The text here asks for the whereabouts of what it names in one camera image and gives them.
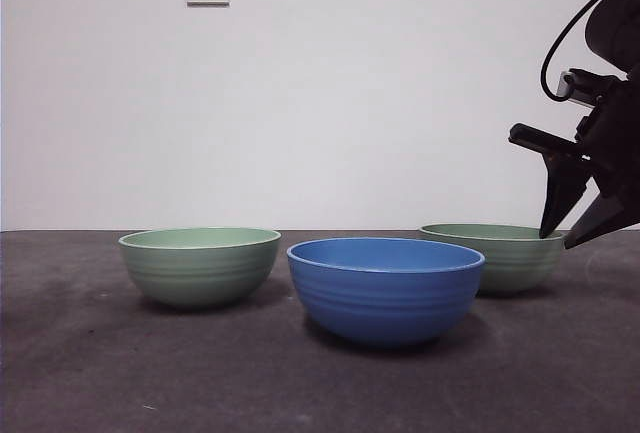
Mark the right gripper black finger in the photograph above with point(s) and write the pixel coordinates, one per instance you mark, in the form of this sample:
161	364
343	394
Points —
610	218
562	188

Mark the green ribbed bowl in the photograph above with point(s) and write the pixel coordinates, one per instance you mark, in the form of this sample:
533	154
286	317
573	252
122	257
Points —
520	268
200	273

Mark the blue ribbed bowl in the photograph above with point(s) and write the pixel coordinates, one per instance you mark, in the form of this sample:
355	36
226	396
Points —
385	303

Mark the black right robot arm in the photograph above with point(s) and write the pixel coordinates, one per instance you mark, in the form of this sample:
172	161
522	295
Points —
615	28

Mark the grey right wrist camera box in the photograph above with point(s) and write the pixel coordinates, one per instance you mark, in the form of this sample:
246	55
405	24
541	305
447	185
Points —
565	84

